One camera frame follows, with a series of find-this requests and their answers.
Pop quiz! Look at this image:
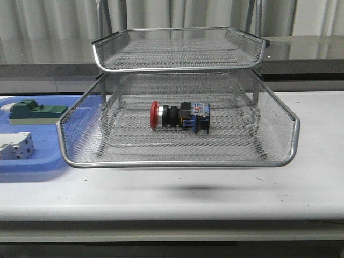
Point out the silver mesh bottom tray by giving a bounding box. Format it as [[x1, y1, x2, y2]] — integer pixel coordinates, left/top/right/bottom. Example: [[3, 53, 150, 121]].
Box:
[[101, 93, 260, 148]]

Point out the red emergency stop push button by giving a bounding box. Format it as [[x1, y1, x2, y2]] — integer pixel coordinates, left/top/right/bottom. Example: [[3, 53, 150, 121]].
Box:
[[149, 101, 211, 134]]

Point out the silver mesh top tray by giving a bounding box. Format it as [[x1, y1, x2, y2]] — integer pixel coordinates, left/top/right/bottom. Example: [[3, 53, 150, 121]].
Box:
[[92, 27, 269, 73]]

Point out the grey metal rack frame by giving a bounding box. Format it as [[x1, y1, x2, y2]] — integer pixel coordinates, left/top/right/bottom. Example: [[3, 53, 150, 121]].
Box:
[[95, 0, 268, 160]]

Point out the blue plastic tray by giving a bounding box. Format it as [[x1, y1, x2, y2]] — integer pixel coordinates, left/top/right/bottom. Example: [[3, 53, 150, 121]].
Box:
[[1, 95, 102, 173]]

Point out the green and beige switch block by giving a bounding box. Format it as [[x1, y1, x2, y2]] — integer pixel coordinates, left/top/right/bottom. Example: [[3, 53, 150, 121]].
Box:
[[1, 99, 68, 125]]

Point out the dark stone back counter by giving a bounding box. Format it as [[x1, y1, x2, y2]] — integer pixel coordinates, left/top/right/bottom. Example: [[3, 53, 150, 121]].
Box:
[[1, 36, 343, 81]]

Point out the silver mesh tray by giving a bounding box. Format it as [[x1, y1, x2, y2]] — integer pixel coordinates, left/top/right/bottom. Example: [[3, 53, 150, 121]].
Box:
[[101, 93, 260, 148], [92, 27, 269, 73], [57, 70, 300, 168]]

